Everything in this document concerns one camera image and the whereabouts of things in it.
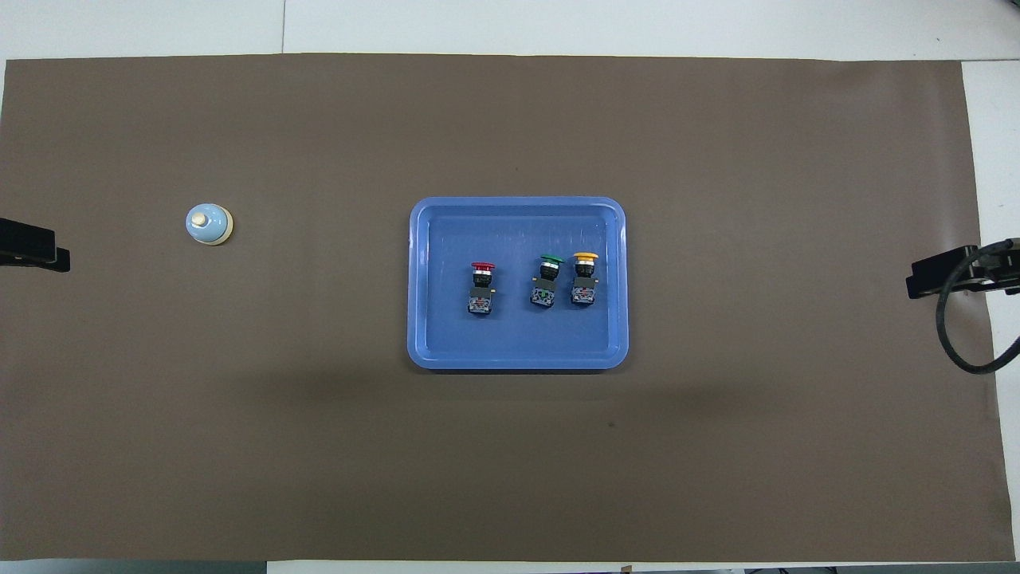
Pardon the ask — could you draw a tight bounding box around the yellow push button switch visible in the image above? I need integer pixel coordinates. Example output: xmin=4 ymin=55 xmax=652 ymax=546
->
xmin=571 ymin=252 xmax=600 ymax=307

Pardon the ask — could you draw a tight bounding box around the blue plastic tray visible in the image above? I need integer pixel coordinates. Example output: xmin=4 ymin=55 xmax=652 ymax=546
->
xmin=407 ymin=196 xmax=630 ymax=372

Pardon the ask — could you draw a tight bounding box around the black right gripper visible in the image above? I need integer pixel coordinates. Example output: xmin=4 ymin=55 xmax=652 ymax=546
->
xmin=906 ymin=239 xmax=1020 ymax=300

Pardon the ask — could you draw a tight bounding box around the red push button switch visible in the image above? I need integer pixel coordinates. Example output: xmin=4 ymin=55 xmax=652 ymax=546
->
xmin=467 ymin=261 xmax=496 ymax=316

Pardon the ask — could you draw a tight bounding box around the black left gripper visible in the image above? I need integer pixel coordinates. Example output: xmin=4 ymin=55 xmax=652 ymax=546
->
xmin=0 ymin=217 xmax=71 ymax=273

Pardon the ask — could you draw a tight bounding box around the light blue desk bell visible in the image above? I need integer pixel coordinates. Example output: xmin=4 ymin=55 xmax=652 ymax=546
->
xmin=186 ymin=203 xmax=235 ymax=247

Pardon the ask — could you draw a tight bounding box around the green push button switch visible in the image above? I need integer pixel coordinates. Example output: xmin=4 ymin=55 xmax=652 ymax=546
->
xmin=530 ymin=254 xmax=565 ymax=310

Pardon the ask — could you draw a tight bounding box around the brown table mat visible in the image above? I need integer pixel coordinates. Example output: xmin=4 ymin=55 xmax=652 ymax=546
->
xmin=0 ymin=53 xmax=1014 ymax=563

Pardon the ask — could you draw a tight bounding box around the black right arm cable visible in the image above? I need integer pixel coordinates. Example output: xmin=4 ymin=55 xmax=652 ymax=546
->
xmin=936 ymin=239 xmax=1020 ymax=375

